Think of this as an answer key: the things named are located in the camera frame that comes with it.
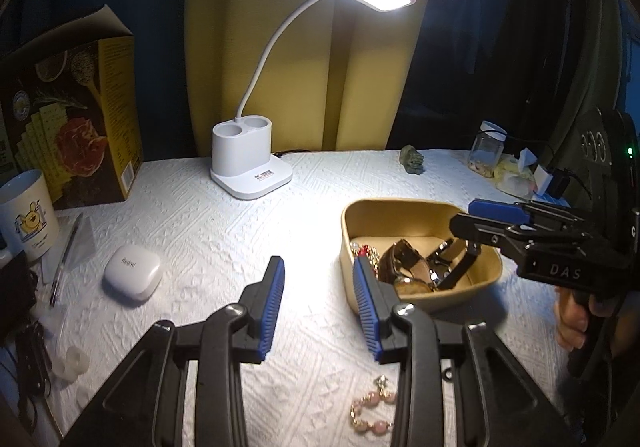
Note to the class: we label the small stone figurine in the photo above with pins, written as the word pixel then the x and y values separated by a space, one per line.
pixel 412 159

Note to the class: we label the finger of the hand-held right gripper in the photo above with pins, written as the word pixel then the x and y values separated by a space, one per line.
pixel 495 209
pixel 475 227

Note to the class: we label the white desk lamp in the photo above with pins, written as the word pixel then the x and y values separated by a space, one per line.
pixel 250 167

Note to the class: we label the dark hanging cloth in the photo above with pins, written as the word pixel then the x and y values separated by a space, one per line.
pixel 475 52

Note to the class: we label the beige oval tray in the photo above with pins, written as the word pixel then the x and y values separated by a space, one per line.
pixel 400 222

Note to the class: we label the yellow curtain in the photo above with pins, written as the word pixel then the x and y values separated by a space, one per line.
pixel 360 77

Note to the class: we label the white earbuds case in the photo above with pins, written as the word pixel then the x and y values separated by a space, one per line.
pixel 132 273

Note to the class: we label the clear ballpoint pen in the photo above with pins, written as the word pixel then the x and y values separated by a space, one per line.
pixel 65 259

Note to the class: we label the yellowish plastic bag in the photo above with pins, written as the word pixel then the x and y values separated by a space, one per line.
pixel 507 172

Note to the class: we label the white cartoon mug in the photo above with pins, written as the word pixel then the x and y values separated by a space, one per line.
pixel 30 227

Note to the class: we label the clear plastic sleeve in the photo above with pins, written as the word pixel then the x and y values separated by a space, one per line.
pixel 82 242

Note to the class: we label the white textured tablecloth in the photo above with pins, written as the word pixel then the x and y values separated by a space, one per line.
pixel 200 252

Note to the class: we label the yellow cracker box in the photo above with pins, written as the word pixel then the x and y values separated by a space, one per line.
pixel 75 127

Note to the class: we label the small glass jar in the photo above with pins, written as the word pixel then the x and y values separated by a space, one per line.
pixel 486 152

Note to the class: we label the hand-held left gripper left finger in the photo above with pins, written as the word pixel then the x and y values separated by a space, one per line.
pixel 272 307

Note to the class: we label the brown sunglasses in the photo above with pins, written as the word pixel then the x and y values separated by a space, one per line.
pixel 402 262

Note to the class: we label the dark blue curtain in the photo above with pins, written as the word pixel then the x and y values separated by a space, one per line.
pixel 160 27

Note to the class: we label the white folded paper piece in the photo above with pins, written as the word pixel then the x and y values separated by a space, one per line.
pixel 532 169

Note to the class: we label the small translucent cap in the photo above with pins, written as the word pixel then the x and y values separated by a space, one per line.
pixel 71 363

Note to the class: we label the black pouch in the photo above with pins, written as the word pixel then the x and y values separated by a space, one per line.
pixel 15 297

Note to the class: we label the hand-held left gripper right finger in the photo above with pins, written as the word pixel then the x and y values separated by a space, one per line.
pixel 364 307

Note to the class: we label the person's right hand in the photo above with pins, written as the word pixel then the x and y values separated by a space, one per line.
pixel 572 322

